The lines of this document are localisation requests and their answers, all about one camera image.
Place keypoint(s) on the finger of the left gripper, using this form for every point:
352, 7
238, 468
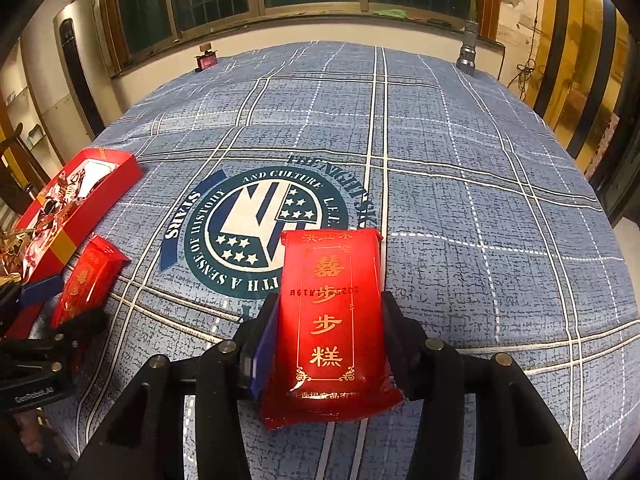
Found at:
14, 294
80, 329

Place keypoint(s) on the red hexagonal box lid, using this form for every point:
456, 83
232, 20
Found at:
127, 173

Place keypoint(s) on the dark wooden chair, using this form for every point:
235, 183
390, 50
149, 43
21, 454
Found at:
22, 176

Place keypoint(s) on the grey metal flashlight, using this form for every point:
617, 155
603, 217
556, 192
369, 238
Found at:
467, 54

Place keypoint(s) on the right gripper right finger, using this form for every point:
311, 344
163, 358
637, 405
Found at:
404, 341

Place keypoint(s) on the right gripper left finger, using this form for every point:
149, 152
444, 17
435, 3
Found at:
259, 340

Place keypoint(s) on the white tower air conditioner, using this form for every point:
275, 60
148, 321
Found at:
84, 66

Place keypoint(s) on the long red cake packet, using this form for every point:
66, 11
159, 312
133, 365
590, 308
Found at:
330, 362

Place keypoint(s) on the red gold candy pile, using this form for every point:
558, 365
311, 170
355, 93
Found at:
64, 218

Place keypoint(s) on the blue plaid tablecloth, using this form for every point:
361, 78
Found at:
492, 237

